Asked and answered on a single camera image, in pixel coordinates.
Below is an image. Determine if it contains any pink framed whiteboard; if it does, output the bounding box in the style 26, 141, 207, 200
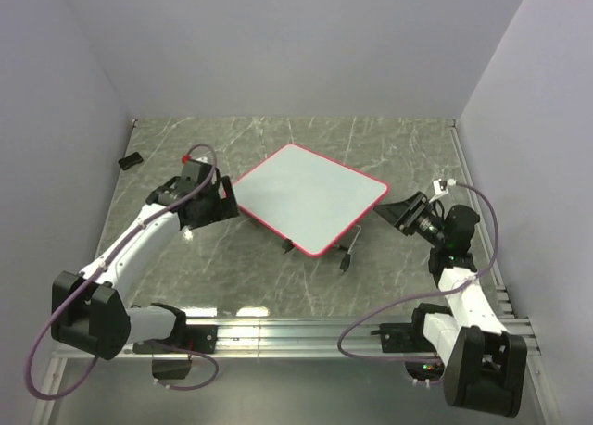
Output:
233, 144, 389, 257

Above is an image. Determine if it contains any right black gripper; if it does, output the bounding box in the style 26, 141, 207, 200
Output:
373, 192, 448, 248

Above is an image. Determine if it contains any black whiteboard clip left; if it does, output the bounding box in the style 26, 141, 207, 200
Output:
283, 239, 294, 254

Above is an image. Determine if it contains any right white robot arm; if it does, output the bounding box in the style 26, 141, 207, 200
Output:
375, 192, 527, 418

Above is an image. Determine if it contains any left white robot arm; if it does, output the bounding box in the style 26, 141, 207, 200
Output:
50, 159, 239, 360

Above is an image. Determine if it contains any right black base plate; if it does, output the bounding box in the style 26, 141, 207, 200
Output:
370, 323, 435, 354

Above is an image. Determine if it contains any black whiteboard clip right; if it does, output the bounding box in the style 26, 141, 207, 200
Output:
339, 254, 351, 275

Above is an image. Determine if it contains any metal wire whiteboard stand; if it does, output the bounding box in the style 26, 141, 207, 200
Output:
333, 224, 361, 255

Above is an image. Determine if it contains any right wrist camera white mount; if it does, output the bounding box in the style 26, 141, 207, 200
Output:
431, 179, 457, 201

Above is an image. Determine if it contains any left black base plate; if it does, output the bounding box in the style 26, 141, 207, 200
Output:
132, 324, 219, 355

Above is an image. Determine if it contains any black whiteboard clip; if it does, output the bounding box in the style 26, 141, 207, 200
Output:
283, 239, 294, 254
339, 254, 351, 275

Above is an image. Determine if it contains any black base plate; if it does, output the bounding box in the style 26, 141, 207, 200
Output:
132, 324, 219, 355
370, 323, 435, 354

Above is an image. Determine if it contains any yellow bone-shaped eraser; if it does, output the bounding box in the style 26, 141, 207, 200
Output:
118, 152, 144, 170

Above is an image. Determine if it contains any aluminium mounting rail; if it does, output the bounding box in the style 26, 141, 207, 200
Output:
53, 318, 541, 359

